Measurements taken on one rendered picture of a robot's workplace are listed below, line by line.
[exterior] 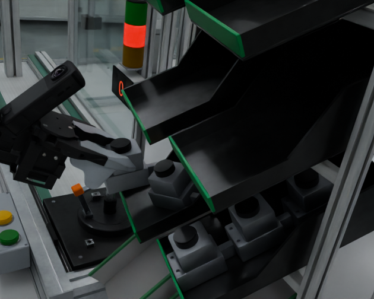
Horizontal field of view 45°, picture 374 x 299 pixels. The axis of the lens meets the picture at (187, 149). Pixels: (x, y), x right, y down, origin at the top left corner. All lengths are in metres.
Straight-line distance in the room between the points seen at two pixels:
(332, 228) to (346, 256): 0.78
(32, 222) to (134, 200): 0.40
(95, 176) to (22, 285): 0.48
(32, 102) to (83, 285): 0.44
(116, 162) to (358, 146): 0.32
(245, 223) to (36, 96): 0.30
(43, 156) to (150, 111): 0.15
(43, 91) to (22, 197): 0.59
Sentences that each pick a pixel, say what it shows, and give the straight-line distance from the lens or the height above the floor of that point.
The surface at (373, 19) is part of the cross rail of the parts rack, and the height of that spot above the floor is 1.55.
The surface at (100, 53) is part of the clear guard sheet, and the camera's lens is 1.41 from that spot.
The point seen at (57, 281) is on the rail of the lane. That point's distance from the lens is 0.94.
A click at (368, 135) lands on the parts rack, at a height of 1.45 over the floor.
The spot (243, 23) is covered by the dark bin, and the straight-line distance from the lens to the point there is 0.45.
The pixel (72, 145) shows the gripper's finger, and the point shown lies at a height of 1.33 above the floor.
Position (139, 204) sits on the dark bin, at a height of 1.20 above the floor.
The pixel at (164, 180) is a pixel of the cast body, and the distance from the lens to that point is 0.64.
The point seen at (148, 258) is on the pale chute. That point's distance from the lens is 0.82.
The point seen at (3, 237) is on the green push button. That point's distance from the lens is 1.02.
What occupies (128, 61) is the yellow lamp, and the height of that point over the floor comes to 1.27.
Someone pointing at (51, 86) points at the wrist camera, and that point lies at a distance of 0.59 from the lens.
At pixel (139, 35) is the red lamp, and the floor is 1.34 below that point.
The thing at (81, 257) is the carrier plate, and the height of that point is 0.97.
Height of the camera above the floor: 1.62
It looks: 28 degrees down
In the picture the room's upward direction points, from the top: 8 degrees clockwise
